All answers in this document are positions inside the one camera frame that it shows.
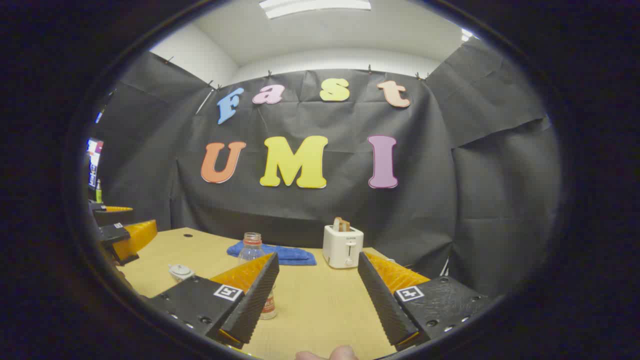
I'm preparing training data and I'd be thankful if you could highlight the white toaster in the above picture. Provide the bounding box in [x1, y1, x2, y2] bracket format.
[322, 224, 364, 270]

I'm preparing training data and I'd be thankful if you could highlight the white flowered teacup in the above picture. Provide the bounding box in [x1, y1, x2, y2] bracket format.
[168, 267, 196, 284]

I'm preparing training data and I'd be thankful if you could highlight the blue folded towel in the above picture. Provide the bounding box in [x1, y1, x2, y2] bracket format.
[226, 241, 317, 266]

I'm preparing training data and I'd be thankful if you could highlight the clear plastic water bottle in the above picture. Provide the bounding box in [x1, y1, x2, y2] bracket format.
[237, 232, 278, 321]

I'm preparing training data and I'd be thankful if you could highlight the computer monitor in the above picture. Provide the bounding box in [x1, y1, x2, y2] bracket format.
[87, 138, 104, 190]

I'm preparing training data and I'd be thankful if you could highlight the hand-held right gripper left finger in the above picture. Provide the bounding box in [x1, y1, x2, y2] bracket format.
[147, 252, 281, 350]

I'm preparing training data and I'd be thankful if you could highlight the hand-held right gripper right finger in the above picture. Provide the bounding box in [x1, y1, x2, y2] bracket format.
[357, 251, 501, 352]

